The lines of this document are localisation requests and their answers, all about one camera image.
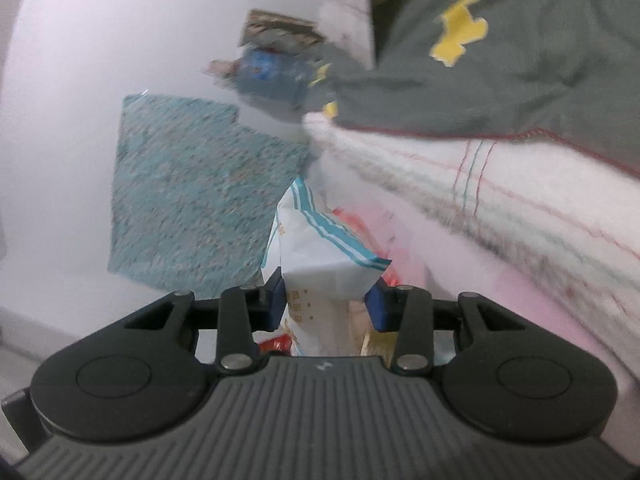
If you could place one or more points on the blue water bottle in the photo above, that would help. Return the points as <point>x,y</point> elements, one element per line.
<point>270,75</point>

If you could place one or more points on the teal wall cloth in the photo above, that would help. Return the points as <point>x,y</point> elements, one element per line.
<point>200,195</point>

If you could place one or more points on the white quilt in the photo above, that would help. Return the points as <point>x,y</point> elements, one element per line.
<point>525,200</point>

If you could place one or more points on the grey blanket with yellow print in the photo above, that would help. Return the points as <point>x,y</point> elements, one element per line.
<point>500,60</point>

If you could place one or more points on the white patterned cloth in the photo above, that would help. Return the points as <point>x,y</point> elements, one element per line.
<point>350,5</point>

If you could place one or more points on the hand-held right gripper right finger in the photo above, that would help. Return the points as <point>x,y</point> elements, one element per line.
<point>377,307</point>

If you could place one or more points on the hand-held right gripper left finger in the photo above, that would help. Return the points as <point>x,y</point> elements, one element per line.
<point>276,305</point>

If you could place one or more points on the white teal striped snack packet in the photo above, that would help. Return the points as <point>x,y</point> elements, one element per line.
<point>320,260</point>

